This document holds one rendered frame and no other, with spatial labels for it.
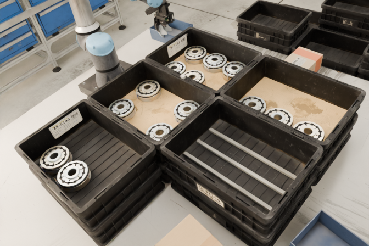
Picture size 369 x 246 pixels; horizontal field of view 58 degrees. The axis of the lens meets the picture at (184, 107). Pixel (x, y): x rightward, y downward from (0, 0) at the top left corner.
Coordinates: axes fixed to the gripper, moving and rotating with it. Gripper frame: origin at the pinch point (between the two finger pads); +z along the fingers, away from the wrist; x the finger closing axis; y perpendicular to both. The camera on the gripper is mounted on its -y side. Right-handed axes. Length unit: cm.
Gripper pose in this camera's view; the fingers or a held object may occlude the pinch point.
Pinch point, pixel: (162, 34)
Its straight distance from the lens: 191.1
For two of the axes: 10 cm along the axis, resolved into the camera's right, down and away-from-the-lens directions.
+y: 7.8, 3.6, -5.1
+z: 1.2, 7.2, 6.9
